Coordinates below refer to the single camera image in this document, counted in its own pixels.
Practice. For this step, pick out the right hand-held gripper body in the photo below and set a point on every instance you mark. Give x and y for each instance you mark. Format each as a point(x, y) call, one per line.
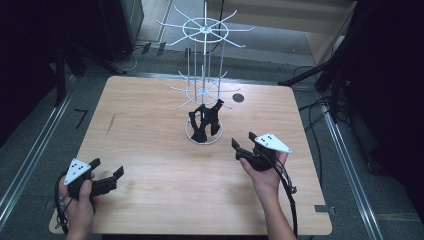
point(270, 142)

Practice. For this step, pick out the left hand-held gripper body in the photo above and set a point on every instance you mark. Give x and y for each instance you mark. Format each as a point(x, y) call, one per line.
point(76, 170)

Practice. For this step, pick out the person's right hand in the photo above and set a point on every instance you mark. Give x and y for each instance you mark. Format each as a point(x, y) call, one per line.
point(268, 181)

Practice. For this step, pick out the person's left hand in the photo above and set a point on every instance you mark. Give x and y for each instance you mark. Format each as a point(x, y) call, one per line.
point(80, 215)

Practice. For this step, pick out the dark round table grommet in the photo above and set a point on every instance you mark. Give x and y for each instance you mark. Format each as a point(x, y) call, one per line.
point(238, 97)

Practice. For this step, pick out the grey tape piece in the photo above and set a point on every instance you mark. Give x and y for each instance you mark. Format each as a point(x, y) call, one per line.
point(321, 209)

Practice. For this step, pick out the black stand legs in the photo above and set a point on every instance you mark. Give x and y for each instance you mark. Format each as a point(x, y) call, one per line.
point(60, 76)
point(335, 83)

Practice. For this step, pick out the light wooden platform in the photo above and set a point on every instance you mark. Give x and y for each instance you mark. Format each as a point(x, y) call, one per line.
point(290, 16)

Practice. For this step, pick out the dark cabinet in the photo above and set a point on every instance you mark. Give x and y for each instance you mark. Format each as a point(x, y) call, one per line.
point(123, 23)

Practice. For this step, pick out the metal floor rail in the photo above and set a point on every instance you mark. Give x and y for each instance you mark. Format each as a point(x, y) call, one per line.
point(36, 148)
point(350, 173)

